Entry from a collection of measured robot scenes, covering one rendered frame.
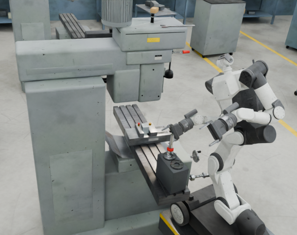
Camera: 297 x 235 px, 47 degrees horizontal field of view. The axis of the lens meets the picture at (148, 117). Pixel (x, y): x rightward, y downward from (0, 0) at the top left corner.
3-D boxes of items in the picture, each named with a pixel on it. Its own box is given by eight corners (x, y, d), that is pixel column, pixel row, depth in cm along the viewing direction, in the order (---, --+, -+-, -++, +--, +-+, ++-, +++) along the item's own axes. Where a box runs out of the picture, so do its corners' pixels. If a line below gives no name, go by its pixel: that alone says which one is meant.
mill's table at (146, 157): (136, 110, 339) (136, 103, 335) (189, 199, 240) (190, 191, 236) (113, 113, 331) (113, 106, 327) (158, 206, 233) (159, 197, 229)
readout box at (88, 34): (109, 54, 280) (109, 29, 269) (112, 58, 273) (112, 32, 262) (84, 56, 274) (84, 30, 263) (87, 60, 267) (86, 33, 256)
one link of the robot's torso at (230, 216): (249, 217, 261) (253, 205, 254) (230, 228, 251) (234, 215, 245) (230, 200, 276) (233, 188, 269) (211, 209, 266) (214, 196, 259)
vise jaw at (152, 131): (152, 126, 290) (152, 121, 288) (157, 135, 278) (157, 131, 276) (144, 126, 288) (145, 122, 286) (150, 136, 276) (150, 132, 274)
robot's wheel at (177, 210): (187, 229, 275) (191, 210, 265) (183, 231, 273) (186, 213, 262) (173, 212, 289) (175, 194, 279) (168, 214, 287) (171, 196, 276)
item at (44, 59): (130, 61, 260) (132, 35, 249) (140, 73, 242) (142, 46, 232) (18, 68, 235) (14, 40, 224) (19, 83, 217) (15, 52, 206)
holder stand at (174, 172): (169, 170, 254) (173, 148, 243) (185, 190, 237) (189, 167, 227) (155, 174, 248) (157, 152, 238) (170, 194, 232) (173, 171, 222)
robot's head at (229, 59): (229, 62, 232) (221, 54, 230) (236, 59, 224) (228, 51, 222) (223, 69, 230) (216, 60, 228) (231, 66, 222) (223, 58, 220)
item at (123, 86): (129, 86, 272) (130, 56, 259) (138, 101, 253) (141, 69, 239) (105, 89, 266) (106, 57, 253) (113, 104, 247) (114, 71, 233)
